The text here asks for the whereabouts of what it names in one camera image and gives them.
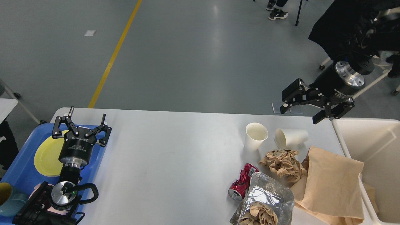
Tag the person in black clothes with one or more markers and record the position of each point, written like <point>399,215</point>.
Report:
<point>276,9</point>

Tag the white plastic bin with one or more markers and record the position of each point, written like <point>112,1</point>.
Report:
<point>376,143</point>

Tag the teal mug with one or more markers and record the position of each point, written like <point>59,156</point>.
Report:
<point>12,199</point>

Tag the black jacket on chair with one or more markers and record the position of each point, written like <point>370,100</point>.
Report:
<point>345,22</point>

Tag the yellow plastic plate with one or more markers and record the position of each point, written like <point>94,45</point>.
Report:
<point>46,158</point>

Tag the pink ribbed mug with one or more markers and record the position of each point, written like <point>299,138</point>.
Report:
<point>37,187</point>

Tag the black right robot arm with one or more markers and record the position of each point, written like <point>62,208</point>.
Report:
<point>382,36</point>

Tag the crushed red soda can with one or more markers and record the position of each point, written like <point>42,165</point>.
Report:
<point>238,188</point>

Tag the brown paper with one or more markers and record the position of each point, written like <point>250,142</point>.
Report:
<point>259,214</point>

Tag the black tripod leg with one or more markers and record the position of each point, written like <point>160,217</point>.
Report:
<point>298,12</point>

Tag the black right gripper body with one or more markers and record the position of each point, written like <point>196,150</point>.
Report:
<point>339,82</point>

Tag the white side table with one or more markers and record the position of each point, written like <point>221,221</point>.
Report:
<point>7,105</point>

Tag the white office chair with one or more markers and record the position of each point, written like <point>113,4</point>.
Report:
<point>384,67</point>

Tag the blue plastic tray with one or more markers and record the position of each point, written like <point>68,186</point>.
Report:
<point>22,173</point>

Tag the silver foil bag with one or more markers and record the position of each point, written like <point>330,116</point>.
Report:
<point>267,190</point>

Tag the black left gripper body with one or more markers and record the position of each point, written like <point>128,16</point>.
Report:
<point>79,149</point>

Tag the crumpled brown paper ball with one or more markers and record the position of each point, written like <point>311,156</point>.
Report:
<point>284,164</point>

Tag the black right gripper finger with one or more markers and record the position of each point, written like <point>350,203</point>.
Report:
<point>299,93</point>
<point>337,112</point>

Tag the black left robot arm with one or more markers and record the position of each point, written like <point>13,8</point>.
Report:
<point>57,204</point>

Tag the brown paper bag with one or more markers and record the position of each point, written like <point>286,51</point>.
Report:
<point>332,191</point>

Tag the white paper cup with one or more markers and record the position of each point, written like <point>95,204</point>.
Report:
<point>256,134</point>

